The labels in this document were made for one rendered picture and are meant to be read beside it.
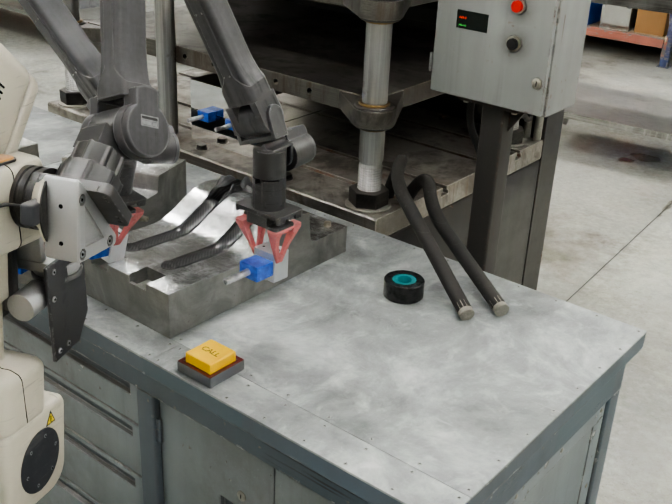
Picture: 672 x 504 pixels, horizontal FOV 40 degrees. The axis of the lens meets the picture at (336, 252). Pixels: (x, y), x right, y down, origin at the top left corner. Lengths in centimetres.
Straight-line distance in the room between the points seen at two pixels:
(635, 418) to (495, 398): 152
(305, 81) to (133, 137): 114
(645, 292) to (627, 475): 118
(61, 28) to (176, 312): 53
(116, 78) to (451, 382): 73
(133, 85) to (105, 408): 81
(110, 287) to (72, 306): 29
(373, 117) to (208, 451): 87
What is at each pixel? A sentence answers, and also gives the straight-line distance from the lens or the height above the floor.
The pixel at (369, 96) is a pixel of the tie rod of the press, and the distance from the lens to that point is 216.
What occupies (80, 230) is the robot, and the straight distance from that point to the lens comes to 123.
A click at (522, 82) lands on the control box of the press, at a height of 114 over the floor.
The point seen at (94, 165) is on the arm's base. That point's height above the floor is 123.
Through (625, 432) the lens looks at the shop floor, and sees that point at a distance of 298.
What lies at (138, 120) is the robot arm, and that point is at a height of 127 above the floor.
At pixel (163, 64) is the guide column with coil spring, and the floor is 99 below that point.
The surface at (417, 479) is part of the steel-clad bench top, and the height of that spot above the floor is 80.
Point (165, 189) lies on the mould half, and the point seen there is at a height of 87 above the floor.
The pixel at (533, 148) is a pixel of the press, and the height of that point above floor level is 77.
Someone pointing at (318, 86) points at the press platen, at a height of 103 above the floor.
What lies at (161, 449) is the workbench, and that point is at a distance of 184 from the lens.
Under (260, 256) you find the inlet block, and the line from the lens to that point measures 163.
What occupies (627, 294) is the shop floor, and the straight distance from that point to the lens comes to 378.
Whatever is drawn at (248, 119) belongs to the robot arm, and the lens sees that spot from 153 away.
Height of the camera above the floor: 167
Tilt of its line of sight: 26 degrees down
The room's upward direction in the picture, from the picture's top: 3 degrees clockwise
